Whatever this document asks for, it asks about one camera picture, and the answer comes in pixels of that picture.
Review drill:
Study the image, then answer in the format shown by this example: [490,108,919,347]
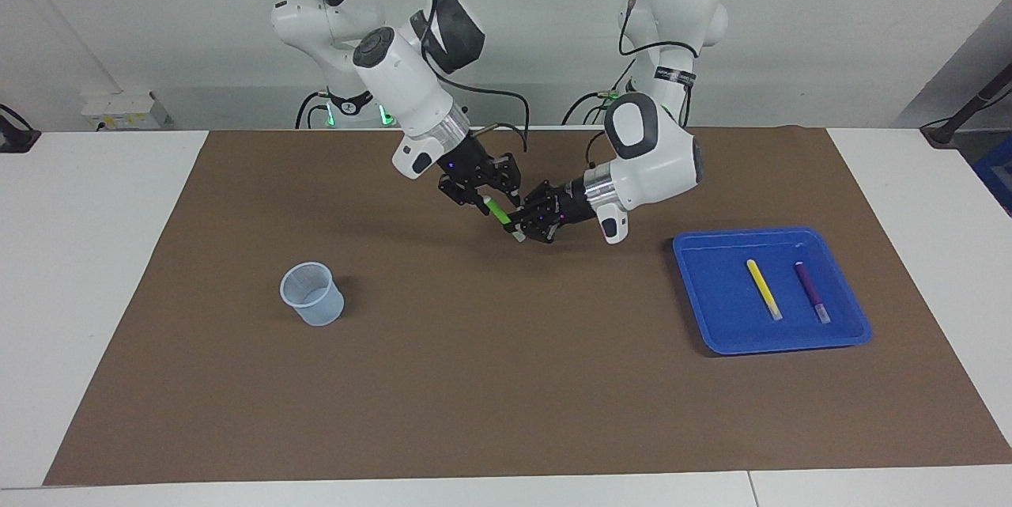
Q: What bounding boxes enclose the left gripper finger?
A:
[518,181,561,215]
[515,214,562,244]

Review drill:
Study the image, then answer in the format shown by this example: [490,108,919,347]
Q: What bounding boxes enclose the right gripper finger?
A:
[489,153,523,203]
[439,177,491,215]

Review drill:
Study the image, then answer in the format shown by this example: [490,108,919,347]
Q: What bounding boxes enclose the green marker pen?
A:
[482,197,527,243]

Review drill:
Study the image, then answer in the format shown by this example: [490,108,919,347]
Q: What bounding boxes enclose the yellow marker pen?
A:
[746,259,784,322]

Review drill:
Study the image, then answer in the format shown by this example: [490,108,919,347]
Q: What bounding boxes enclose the purple marker pen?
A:
[794,261,832,325]

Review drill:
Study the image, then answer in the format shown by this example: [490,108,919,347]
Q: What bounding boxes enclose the brown table mat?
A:
[43,126,1012,486]

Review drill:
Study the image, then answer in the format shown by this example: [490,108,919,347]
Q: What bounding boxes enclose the translucent plastic cup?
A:
[280,262,346,327]

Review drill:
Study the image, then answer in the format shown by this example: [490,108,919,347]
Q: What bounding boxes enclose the blue plastic tray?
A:
[673,228,873,356]

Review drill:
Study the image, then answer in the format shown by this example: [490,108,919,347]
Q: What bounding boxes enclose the white power strip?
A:
[81,92,171,132]

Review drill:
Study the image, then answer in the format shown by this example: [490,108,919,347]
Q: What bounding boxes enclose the black stand pole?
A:
[921,64,1012,148]

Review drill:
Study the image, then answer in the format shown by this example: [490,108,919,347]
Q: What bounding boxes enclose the blue storage box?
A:
[972,135,1012,217]

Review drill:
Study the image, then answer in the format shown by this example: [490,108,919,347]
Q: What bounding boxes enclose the black clamp base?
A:
[0,104,42,153]

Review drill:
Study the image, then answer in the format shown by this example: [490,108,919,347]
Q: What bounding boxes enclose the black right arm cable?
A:
[253,0,531,152]

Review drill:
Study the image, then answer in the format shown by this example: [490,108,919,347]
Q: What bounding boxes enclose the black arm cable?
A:
[253,0,531,152]
[585,0,700,176]

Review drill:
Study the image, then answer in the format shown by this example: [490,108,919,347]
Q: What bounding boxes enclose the thin black base cable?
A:
[610,56,637,95]

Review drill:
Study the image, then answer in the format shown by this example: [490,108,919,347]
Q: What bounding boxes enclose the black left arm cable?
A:
[585,0,700,176]

